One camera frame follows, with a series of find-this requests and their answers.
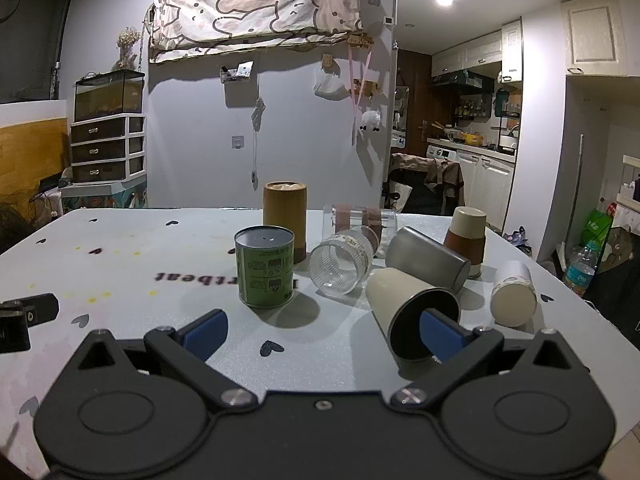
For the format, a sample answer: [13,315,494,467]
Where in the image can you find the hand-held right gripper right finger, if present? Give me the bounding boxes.
[389,308,589,408]

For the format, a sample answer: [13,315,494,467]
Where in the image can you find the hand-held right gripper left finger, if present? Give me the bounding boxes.
[74,308,260,409]

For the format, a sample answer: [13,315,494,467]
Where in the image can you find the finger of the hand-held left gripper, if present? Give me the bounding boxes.
[2,292,60,329]
[0,309,32,354]

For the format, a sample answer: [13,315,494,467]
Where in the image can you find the cream cup with dark inside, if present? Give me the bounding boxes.
[365,267,462,364]

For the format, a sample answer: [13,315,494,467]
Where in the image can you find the grey metal cup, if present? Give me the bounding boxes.
[384,226,472,294]

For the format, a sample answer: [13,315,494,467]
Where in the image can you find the white paper cup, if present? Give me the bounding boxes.
[489,260,539,325]

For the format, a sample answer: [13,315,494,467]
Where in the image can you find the cream cup with brown sleeve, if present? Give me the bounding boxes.
[443,206,488,279]

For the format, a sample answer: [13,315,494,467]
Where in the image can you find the clear ribbed glass cup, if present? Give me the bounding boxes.
[309,227,376,297]

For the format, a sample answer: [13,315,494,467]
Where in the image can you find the brown bamboo cup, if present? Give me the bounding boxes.
[263,181,308,265]

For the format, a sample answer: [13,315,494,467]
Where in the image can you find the green tin can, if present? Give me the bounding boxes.
[234,225,296,309]

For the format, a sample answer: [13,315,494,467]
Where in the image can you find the clear glass with brown bands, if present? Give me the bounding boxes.
[323,203,400,257]

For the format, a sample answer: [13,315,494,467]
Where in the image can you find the chair with brown jacket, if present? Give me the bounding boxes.
[388,152,465,216]

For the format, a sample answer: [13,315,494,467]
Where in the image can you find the plastic water bottle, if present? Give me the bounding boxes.
[564,241,599,297]

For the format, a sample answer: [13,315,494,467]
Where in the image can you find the plastic drawer unit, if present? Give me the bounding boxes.
[69,114,147,184]

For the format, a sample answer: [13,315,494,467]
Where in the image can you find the white washing machine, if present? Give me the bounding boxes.
[424,144,459,162]

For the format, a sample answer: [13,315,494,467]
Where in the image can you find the green bag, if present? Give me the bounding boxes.
[579,207,614,249]

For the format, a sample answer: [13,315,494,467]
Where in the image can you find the glass fish tank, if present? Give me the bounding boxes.
[74,70,146,122]

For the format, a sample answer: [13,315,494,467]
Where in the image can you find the black range hood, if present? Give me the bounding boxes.
[429,70,494,92]

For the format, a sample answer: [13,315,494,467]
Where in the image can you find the white face mask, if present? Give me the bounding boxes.
[313,70,349,97]

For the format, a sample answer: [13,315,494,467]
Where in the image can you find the dried flower bunch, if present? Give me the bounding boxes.
[112,27,141,72]

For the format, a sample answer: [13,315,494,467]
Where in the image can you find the white kitchen cabinets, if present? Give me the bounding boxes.
[431,17,524,83]

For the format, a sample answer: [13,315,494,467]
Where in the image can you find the printed blanket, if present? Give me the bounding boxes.
[148,0,365,65]

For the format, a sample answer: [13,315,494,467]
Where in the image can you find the white hanging cable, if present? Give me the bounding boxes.
[249,99,266,184]

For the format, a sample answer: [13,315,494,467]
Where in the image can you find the clear wall holder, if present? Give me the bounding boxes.
[219,61,255,83]

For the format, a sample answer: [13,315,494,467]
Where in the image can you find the white wall cabinet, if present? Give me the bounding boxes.
[560,0,629,77]

